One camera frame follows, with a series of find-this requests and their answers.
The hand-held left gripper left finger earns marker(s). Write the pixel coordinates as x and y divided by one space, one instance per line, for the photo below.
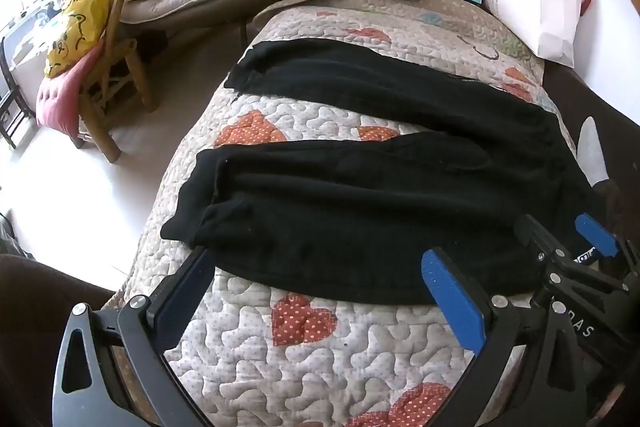
197 274

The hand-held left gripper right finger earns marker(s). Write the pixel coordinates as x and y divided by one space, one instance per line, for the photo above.
452 297

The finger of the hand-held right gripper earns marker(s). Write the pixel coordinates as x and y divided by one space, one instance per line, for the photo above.
537 237
595 234

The black pants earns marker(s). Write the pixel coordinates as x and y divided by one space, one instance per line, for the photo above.
350 217

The person's leg in dark trousers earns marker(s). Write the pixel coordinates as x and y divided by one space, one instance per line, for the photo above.
30 332

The quilted heart print blanket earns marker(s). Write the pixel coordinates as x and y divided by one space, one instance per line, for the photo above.
300 122

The wooden chair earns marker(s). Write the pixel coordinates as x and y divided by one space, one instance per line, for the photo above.
112 82

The pink cushion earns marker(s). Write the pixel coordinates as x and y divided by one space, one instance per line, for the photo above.
62 97

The dark metal chair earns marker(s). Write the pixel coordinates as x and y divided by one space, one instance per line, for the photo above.
10 107

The yellow printed plastic bag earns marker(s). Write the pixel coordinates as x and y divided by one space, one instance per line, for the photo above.
75 27

